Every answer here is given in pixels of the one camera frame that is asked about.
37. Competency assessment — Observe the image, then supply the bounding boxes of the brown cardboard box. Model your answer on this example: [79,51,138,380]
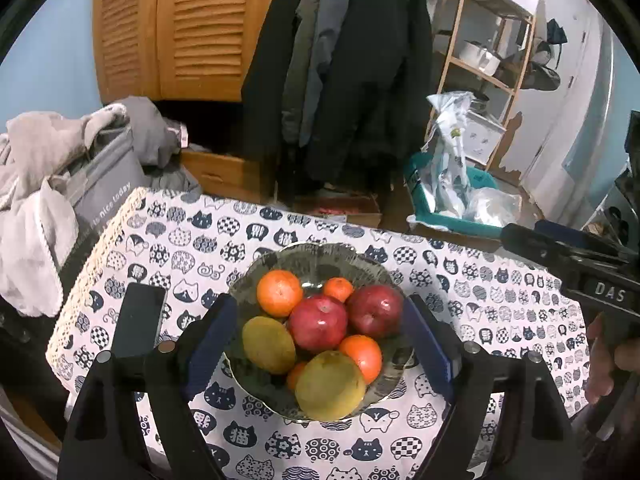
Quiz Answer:
[382,175,501,251]

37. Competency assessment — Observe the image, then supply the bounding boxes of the grey metal pipe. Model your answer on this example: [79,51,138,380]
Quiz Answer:
[562,25,631,231]

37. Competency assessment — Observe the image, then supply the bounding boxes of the cardboard box with red contents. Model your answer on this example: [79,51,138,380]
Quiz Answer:
[292,192,383,228]

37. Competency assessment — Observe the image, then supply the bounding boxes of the clear plastic bag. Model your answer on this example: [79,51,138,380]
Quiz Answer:
[465,187,523,228]

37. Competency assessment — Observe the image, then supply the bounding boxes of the hanging dark bag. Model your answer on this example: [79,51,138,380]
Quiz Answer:
[520,62,562,92]

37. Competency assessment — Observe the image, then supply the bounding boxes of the teal plastic crate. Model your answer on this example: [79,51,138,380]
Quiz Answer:
[404,152,506,238]

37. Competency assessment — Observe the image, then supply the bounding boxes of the printed plastic bag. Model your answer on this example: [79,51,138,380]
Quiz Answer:
[420,91,483,218]

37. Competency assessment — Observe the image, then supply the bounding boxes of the grey hoodie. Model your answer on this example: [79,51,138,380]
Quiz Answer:
[117,96,203,196]

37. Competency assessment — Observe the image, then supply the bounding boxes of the red apple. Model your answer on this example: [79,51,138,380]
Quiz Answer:
[287,295,349,356]
[345,285,405,339]

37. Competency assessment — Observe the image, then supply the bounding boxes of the white drawer box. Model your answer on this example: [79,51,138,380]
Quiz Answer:
[462,110,507,166]

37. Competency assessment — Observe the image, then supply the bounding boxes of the person's right forearm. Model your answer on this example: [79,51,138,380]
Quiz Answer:
[572,390,640,456]

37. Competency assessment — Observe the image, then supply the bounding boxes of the wooden shelf rack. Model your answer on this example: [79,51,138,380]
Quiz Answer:
[425,0,546,171]

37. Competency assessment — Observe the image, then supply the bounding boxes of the grey printed bag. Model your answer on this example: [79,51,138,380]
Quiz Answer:
[50,127,148,271]

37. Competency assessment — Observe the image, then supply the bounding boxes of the cat print tablecloth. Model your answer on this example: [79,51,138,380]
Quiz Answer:
[45,187,593,480]

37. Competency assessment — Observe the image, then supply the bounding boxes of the small orange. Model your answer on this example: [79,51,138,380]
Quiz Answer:
[322,277,355,303]
[286,361,308,392]

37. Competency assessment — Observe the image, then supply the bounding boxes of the black smartphone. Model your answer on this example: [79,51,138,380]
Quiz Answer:
[111,282,168,366]

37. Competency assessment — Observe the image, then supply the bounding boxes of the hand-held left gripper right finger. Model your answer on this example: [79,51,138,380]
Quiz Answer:
[401,296,583,480]

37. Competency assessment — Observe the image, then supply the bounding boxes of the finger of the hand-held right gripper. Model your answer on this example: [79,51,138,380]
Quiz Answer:
[532,219,627,258]
[501,223,584,282]

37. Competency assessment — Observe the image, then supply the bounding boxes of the dark blue umbrella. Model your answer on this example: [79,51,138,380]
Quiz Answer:
[545,17,569,88]

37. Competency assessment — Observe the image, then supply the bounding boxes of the yellow-green mango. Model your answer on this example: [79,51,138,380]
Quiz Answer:
[295,351,367,422]
[242,316,297,375]

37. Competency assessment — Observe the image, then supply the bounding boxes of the white door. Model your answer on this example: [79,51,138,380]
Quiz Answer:
[495,0,608,196]

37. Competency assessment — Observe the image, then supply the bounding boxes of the grey jacket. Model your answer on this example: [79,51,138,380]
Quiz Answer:
[280,0,361,148]

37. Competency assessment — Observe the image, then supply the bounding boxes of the black jacket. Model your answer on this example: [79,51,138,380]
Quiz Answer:
[240,0,321,176]

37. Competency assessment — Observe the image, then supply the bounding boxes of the wooden louvered wardrobe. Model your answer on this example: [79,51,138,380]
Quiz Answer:
[92,0,286,206]

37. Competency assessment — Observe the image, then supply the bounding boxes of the black hooded coat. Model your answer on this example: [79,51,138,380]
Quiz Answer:
[305,0,433,188]

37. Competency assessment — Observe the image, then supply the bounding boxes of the white shoe rack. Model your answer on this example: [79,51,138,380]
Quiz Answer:
[582,165,633,248]

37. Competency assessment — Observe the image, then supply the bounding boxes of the person's right hand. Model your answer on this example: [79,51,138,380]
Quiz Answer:
[585,312,640,406]

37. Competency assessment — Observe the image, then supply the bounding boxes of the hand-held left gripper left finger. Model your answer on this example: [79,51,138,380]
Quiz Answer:
[57,292,240,480]

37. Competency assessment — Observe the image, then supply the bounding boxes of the white cooking pot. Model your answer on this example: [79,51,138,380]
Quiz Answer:
[457,40,503,76]

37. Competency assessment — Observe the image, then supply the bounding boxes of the patterned glass bowl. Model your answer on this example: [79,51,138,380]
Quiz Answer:
[222,242,416,422]

